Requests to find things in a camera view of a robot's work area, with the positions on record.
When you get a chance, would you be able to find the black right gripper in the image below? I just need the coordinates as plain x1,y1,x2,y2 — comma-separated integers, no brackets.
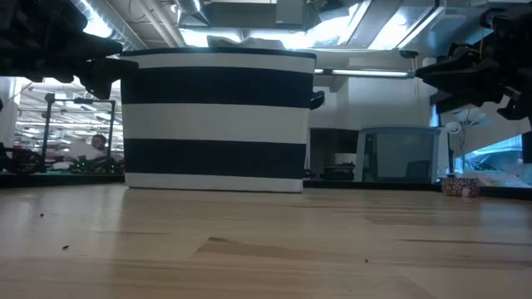
415,3,532,121

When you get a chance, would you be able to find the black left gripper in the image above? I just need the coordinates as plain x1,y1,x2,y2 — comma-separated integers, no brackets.
0,0,140,100

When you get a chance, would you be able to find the white garment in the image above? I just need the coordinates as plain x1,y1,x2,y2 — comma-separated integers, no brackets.
206,35,288,51

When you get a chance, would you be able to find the white flower-shaped ornament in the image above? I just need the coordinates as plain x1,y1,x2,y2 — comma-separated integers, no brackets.
446,108,488,171

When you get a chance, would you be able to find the person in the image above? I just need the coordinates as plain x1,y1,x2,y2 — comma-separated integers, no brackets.
62,133,111,163

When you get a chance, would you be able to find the black metal stand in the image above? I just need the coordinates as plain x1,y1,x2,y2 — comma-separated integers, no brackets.
41,93,117,167

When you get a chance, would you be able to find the small patterned bowl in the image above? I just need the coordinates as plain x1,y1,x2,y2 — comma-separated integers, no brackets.
441,176,481,198

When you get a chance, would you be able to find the navy white striped fabric basket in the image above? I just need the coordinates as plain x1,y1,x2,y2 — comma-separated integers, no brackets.
120,46,326,194

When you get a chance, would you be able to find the long wall light strip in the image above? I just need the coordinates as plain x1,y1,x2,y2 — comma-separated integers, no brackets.
314,67,416,79

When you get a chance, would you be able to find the round silver ventilation duct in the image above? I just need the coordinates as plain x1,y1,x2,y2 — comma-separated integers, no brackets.
174,0,213,26

